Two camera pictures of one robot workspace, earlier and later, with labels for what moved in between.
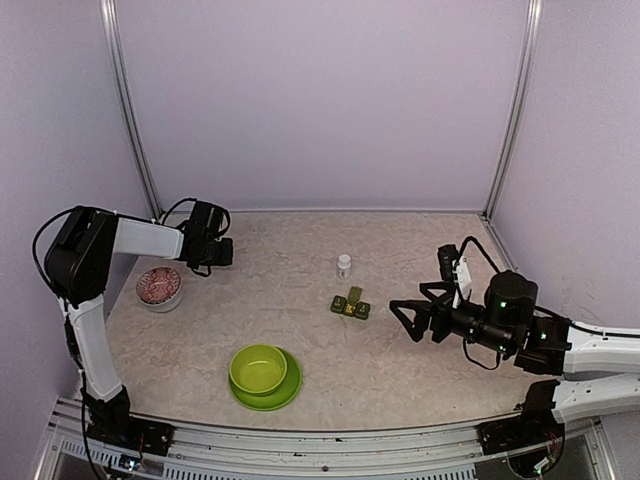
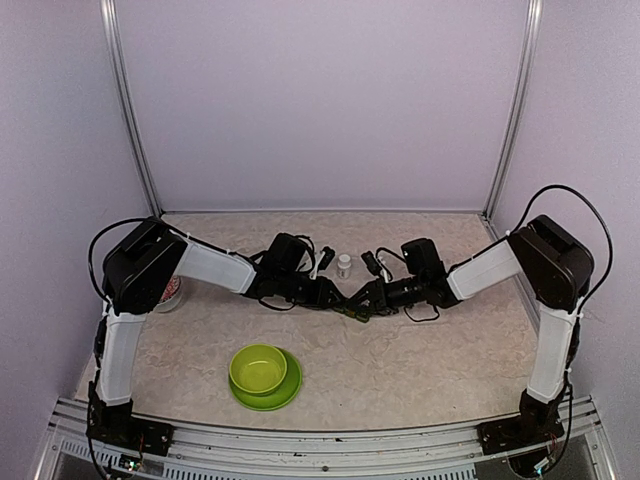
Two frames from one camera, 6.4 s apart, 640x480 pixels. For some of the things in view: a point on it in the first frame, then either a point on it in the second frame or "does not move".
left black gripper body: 214,256 -> 307,297
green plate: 277,398 does not move
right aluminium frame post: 534,18 does not move
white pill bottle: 344,266 does not move
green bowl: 258,368 does not move
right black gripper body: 445,328 -> 389,302
